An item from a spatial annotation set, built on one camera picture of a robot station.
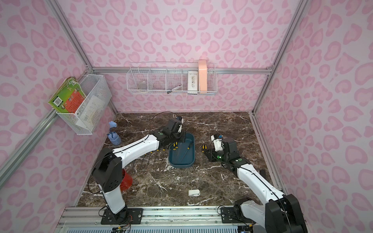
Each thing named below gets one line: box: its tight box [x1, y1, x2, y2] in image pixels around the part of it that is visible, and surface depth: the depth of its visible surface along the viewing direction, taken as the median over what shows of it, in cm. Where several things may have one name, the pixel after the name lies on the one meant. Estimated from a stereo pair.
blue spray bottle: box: [107, 120, 122, 146], surface depth 97 cm
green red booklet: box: [48, 76, 87, 114], surface depth 73 cm
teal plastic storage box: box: [168, 132, 196, 169], surface depth 95 cm
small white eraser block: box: [187, 189, 201, 197], surface depth 80 cm
